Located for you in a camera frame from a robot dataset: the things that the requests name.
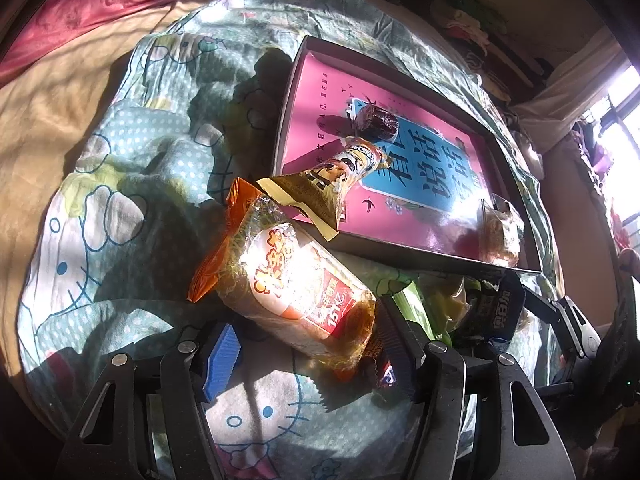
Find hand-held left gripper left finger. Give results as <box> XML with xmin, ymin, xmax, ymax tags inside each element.
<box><xmin>57</xmin><ymin>322</ymin><xmax>243</xmax><ymax>480</ymax></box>

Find pink flowers on windowsill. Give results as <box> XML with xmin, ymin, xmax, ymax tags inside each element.
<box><xmin>575</xmin><ymin>125</ymin><xmax>640</xmax><ymax>261</ymax></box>

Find pile of clothes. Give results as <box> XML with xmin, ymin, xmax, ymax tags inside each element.
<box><xmin>430</xmin><ymin>0</ymin><xmax>541</xmax><ymax>106</ymax></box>

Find black snack packet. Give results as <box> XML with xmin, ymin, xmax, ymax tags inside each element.
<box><xmin>465</xmin><ymin>280</ymin><xmax>528</xmax><ymax>346</ymax></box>

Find green bread packet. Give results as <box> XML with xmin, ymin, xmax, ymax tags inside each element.
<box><xmin>392</xmin><ymin>280</ymin><xmax>471</xmax><ymax>346</ymax></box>

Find brown pastry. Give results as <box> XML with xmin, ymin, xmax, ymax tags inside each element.
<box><xmin>480</xmin><ymin>192</ymin><xmax>526</xmax><ymax>268</ymax></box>

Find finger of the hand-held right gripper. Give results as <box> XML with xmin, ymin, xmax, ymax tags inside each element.
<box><xmin>520</xmin><ymin>285</ymin><xmax>601</xmax><ymax>361</ymax></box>

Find orange rice cracker packet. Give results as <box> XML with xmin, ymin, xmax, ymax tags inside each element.
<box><xmin>187</xmin><ymin>177</ymin><xmax>386</xmax><ymax>381</ymax></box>

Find yellow snack packet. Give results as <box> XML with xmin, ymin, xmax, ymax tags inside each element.
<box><xmin>256</xmin><ymin>137</ymin><xmax>393</xmax><ymax>243</ymax></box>

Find white cloth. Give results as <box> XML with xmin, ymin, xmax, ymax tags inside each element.
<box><xmin>500</xmin><ymin>110</ymin><xmax>546</xmax><ymax>181</ymax></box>

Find cartoon printed blanket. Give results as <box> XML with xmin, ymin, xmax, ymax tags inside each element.
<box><xmin>17</xmin><ymin>0</ymin><xmax>566</xmax><ymax>480</ymax></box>

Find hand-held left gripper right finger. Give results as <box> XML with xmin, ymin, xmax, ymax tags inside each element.
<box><xmin>375</xmin><ymin>295</ymin><xmax>576</xmax><ymax>480</ymax></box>

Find small chocolate bar packet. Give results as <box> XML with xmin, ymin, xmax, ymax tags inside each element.
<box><xmin>367</xmin><ymin>350</ymin><xmax>401</xmax><ymax>391</ymax></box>

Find pink book with blue panel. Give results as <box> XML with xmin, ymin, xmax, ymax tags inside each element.
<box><xmin>282</xmin><ymin>52</ymin><xmax>493</xmax><ymax>256</ymax></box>

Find dark candy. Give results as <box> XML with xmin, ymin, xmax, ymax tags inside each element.
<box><xmin>355</xmin><ymin>102</ymin><xmax>401</xmax><ymax>143</ymax></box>

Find window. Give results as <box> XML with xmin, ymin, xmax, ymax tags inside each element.
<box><xmin>595</xmin><ymin>60</ymin><xmax>640</xmax><ymax>241</ymax></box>

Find beige curtain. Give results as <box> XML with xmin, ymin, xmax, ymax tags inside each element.
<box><xmin>510</xmin><ymin>30</ymin><xmax>631</xmax><ymax>153</ymax></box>

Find person's right hand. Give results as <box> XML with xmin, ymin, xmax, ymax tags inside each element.
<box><xmin>617</xmin><ymin>247</ymin><xmax>640</xmax><ymax>281</ymax></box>

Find pink quilt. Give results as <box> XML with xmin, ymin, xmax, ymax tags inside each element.
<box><xmin>0</xmin><ymin>0</ymin><xmax>296</xmax><ymax>86</ymax></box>

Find beige bed sheet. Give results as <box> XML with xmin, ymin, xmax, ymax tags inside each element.
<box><xmin>0</xmin><ymin>0</ymin><xmax>201</xmax><ymax>381</ymax></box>

